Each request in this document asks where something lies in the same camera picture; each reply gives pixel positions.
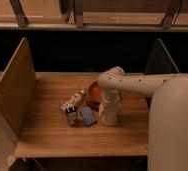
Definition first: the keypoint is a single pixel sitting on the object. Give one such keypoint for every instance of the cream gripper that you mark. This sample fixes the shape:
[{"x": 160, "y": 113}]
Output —
[{"x": 110, "y": 101}]

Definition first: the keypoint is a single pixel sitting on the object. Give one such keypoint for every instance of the right dark side panel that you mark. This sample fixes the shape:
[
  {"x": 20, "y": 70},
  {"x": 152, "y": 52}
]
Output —
[{"x": 160, "y": 61}]

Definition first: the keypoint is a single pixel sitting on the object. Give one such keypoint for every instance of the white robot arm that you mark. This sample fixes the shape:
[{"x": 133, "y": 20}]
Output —
[{"x": 168, "y": 114}]

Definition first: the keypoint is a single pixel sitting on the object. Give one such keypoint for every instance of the dark red snack wrapper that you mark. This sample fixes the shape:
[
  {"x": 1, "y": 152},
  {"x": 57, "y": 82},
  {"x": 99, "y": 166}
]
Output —
[{"x": 93, "y": 105}]

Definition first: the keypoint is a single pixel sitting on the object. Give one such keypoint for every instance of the metal shelf bracket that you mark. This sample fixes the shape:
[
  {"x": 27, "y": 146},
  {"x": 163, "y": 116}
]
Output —
[
  {"x": 171, "y": 14},
  {"x": 78, "y": 13},
  {"x": 21, "y": 19}
]

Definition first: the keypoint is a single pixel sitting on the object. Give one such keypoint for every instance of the middle metal shelf bracket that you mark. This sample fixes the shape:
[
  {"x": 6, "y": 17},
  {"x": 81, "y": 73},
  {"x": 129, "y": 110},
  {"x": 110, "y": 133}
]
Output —
[{"x": 78, "y": 13}]

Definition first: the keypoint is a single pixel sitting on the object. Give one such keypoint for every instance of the right metal shelf bracket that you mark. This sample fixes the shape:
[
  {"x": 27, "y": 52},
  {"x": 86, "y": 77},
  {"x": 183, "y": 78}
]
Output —
[{"x": 171, "y": 14}]

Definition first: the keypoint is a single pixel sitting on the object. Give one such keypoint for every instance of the left wooden side panel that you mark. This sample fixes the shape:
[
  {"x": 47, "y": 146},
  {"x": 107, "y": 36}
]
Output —
[{"x": 17, "y": 84}]

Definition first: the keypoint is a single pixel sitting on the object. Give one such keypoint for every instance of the patterned eraser block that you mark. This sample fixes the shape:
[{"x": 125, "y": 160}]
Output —
[{"x": 71, "y": 114}]

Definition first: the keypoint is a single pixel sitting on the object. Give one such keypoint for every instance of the orange plate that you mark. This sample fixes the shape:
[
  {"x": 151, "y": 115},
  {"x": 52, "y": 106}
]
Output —
[{"x": 95, "y": 92}]

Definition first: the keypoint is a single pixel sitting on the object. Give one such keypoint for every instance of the left metal shelf bracket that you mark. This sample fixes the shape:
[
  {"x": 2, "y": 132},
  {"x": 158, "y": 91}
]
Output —
[{"x": 21, "y": 19}]

